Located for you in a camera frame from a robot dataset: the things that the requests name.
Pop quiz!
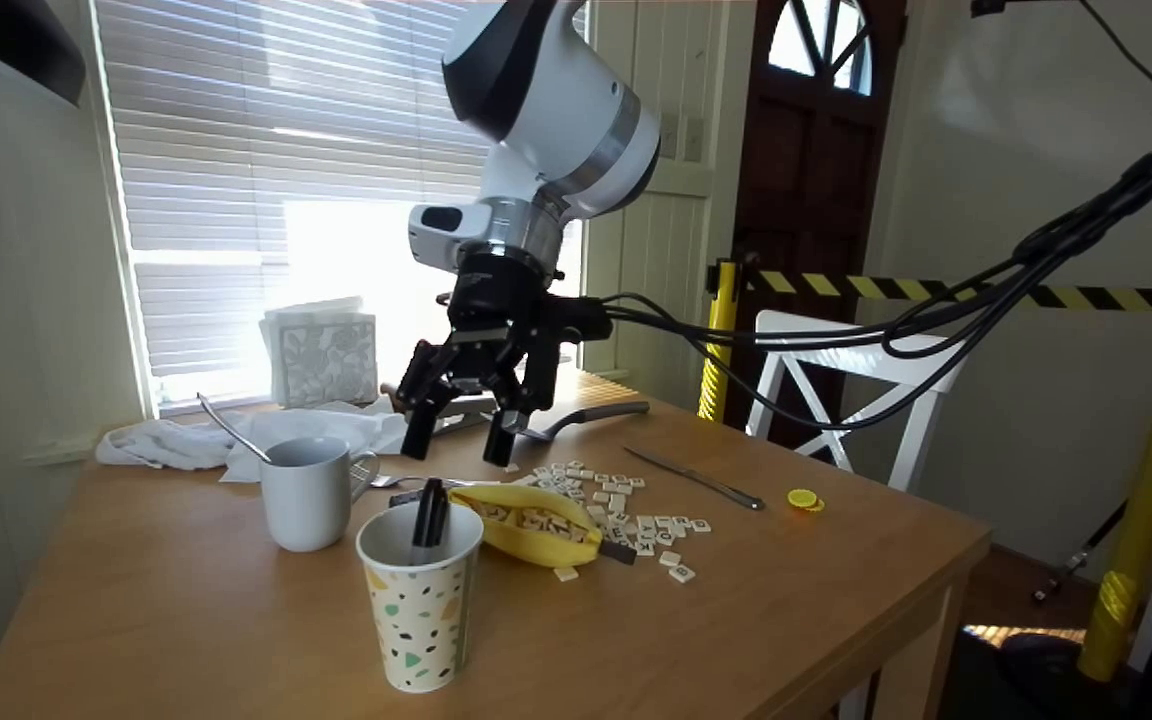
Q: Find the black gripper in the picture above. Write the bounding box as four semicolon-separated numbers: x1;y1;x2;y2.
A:
393;244;563;472

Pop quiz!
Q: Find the black marker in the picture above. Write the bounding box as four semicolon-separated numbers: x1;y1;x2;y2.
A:
407;475;451;550

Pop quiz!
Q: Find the speckled paper cup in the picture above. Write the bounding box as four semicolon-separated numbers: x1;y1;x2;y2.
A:
351;496;490;701

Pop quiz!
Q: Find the black spatula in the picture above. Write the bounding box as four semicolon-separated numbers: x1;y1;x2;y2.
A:
520;394;653;448

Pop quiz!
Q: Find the yellow banana-shaped pouch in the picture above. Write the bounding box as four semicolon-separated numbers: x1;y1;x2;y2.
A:
450;478;610;586

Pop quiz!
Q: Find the patterned tissue box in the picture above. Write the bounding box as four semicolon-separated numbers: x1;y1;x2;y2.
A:
255;292;381;412

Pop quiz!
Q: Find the white ceramic mug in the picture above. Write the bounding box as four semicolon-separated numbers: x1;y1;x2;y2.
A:
255;437;356;554

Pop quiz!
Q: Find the pile of letter tiles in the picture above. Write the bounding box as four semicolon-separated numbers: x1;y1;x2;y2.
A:
511;459;717;586

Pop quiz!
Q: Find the metal butter knife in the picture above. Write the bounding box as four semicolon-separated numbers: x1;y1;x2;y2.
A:
620;442;770;517

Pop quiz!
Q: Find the metal spoon in mug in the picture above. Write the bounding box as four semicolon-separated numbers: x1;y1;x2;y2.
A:
193;387;275;467

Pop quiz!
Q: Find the crumpled white cloth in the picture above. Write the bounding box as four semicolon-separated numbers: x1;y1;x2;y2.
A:
93;394;414;489

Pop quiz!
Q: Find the white window blind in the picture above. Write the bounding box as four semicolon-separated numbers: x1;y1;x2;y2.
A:
93;0;502;405

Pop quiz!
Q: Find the yellow black striped tape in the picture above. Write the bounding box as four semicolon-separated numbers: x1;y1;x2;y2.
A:
709;262;1152;315

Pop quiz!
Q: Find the white wooden chair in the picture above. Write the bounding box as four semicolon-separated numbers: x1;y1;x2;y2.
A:
740;309;982;496

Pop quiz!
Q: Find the dark brown door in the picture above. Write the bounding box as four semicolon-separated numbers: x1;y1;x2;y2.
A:
729;0;913;432

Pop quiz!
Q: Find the short yellow safety post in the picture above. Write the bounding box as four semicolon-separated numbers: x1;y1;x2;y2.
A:
693;254;748;429

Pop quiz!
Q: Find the black cable bundle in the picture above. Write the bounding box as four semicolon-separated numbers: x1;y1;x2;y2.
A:
599;93;1152;437

